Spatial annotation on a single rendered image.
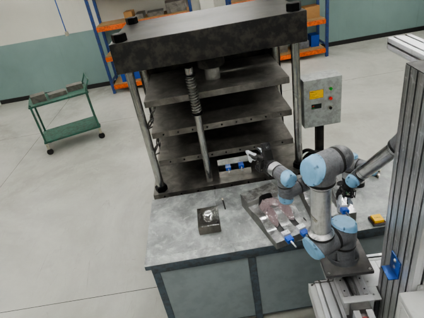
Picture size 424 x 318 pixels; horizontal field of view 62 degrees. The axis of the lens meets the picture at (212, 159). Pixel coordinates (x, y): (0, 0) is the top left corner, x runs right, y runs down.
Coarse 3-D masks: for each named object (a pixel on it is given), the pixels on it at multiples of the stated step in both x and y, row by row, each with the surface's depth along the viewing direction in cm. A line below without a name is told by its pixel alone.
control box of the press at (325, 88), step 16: (304, 80) 269; (320, 80) 267; (336, 80) 268; (304, 96) 273; (320, 96) 274; (336, 96) 275; (304, 112) 280; (320, 112) 281; (336, 112) 282; (304, 128) 287; (320, 128) 294; (320, 144) 302
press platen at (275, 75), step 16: (224, 64) 313; (240, 64) 306; (256, 64) 298; (272, 64) 292; (160, 80) 303; (176, 80) 296; (208, 80) 283; (224, 80) 277; (240, 80) 271; (256, 80) 265; (272, 80) 262; (288, 80) 262; (160, 96) 268; (176, 96) 263; (208, 96) 264
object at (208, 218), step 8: (200, 208) 252; (208, 208) 251; (216, 208) 249; (200, 216) 244; (208, 216) 247; (216, 216) 242; (200, 224) 238; (208, 224) 236; (216, 224) 235; (200, 232) 237; (208, 232) 238
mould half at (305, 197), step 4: (336, 180) 245; (336, 184) 244; (332, 188) 243; (336, 188) 242; (304, 192) 243; (308, 192) 243; (300, 196) 254; (304, 196) 242; (308, 196) 241; (304, 200) 244; (308, 200) 239; (344, 200) 233; (304, 204) 246; (308, 204) 235; (332, 204) 231; (308, 208) 237; (332, 208) 228; (336, 208) 227; (348, 208) 225; (352, 208) 225; (308, 212) 239; (332, 212) 225; (336, 212) 224; (352, 212) 222; (332, 216) 222; (352, 216) 223
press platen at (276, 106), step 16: (224, 96) 317; (240, 96) 311; (256, 96) 305; (272, 96) 299; (160, 112) 307; (176, 112) 301; (208, 112) 291; (224, 112) 286; (240, 112) 281; (256, 112) 276; (272, 112) 272; (288, 112) 272; (160, 128) 279; (176, 128) 274; (192, 128) 273; (208, 128) 274
